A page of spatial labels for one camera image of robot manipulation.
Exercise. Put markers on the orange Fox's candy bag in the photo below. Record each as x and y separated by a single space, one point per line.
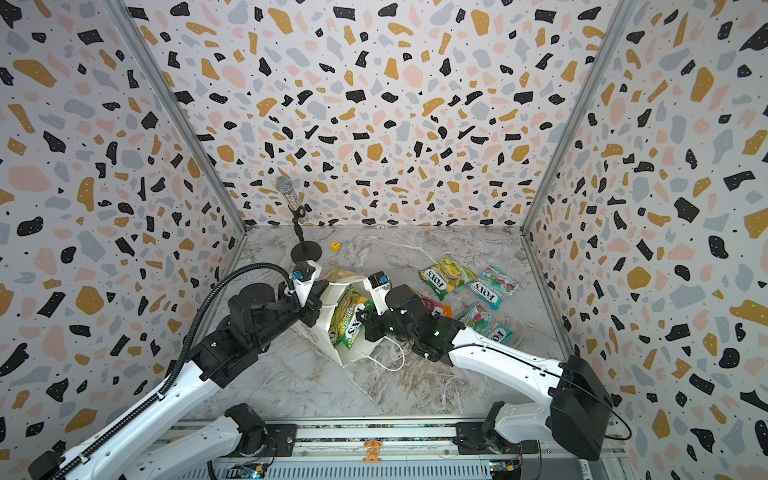
436 308

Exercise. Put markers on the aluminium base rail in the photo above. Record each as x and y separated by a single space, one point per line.
391 448

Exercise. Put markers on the yellow-green Fox's candy bag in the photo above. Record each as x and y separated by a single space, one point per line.
445 276

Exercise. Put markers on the microphone on black stand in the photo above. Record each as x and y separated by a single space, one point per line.
304 250

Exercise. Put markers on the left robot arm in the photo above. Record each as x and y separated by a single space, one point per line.
122 449

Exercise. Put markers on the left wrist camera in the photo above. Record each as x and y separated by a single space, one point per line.
304 274

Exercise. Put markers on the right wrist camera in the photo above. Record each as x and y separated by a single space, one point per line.
378 286

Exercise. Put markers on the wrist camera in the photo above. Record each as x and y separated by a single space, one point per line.
304 274
378 286

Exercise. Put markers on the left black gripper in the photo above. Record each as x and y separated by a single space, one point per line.
311 306

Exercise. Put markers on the green Fox's candy bag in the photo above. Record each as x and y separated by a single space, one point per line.
345 326

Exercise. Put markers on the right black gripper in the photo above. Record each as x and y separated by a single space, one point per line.
372 323

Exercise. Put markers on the green circuit board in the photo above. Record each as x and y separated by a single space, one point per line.
248 471

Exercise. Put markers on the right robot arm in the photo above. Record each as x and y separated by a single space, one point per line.
568 403

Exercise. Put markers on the white paper shopping bag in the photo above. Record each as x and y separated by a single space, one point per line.
337 282

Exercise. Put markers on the teal mint Fox's candy bag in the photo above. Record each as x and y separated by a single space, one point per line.
493 286

